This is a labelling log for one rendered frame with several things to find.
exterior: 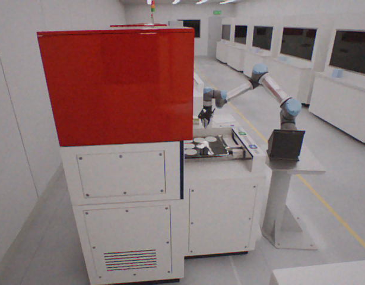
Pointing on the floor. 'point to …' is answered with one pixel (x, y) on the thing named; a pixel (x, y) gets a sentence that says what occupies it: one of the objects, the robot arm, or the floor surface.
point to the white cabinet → (222, 217)
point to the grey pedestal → (283, 218)
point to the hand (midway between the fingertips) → (205, 127)
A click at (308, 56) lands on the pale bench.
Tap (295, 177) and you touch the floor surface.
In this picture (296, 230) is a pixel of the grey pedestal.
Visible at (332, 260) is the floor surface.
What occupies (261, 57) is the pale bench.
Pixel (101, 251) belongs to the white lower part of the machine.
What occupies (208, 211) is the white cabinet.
